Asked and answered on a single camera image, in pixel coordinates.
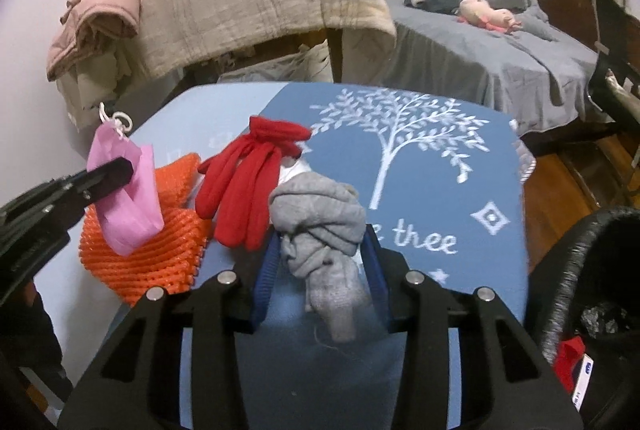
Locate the orange foam mesh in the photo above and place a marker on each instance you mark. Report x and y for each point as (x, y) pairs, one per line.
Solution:
(150, 260)

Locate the pink cloth piece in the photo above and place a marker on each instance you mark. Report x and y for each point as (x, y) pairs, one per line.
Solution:
(135, 210)

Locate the black metal frame chair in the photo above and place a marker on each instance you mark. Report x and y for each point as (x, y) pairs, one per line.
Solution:
(612, 25)

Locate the bed with grey sheet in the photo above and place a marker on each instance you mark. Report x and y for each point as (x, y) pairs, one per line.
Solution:
(475, 60)

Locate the silver cushion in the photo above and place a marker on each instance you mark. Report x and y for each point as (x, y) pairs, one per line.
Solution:
(620, 85)

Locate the waste bin with black bag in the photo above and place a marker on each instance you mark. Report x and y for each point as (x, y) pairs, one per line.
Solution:
(575, 270)

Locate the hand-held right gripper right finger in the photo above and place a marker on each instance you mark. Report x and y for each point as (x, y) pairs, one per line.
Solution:
(377, 275)

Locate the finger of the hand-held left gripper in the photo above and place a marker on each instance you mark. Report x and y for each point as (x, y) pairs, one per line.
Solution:
(107, 175)

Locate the blue tree print mat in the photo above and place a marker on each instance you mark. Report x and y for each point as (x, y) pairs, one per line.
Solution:
(425, 170)

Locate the pink padded jacket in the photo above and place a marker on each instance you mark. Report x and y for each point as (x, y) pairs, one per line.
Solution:
(100, 10)

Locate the red wrapper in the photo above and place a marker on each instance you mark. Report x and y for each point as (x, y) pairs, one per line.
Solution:
(569, 357)

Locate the grey sock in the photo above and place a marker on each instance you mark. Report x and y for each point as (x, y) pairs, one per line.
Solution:
(315, 215)

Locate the pink plush toy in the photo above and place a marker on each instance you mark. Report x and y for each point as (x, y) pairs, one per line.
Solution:
(480, 12)

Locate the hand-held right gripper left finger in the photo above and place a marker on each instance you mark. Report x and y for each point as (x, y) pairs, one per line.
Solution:
(265, 280)

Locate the white and blue carton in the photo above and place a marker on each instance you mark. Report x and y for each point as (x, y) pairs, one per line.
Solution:
(582, 382)

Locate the beige striped blanket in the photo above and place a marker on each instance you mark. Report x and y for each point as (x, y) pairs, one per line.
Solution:
(250, 0)

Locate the red knit glove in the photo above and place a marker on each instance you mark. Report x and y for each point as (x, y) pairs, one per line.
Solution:
(240, 190)

